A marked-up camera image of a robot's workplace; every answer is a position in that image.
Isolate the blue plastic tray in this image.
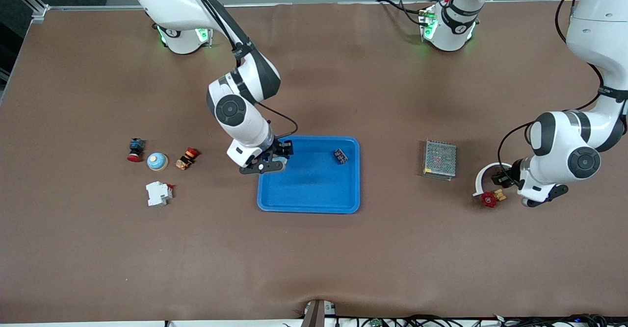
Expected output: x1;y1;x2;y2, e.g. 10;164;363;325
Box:
257;135;361;214

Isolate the metal mesh power supply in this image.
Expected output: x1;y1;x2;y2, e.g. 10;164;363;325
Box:
422;139;457;181

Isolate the white circuit breaker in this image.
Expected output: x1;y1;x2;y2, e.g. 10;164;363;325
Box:
146;181;174;207

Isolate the red mushroom push button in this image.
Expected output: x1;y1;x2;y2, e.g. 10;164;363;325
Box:
127;138;146;163

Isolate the brass valve red handle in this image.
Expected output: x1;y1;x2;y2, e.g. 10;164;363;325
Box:
480;189;507;208

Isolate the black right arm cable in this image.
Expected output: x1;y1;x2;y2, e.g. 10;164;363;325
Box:
182;0;299;139

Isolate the white semicircular bracket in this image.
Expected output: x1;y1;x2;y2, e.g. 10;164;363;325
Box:
472;162;513;198

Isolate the orange red-capped switch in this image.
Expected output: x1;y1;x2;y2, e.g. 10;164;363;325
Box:
176;147;199;171

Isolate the black cable bundle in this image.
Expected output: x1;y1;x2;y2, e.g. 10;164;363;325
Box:
334;313;628;327

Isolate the brown camera mount post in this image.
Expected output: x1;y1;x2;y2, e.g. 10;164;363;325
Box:
300;299;338;327

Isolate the black base cable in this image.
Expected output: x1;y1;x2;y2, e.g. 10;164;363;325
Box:
377;0;428;26

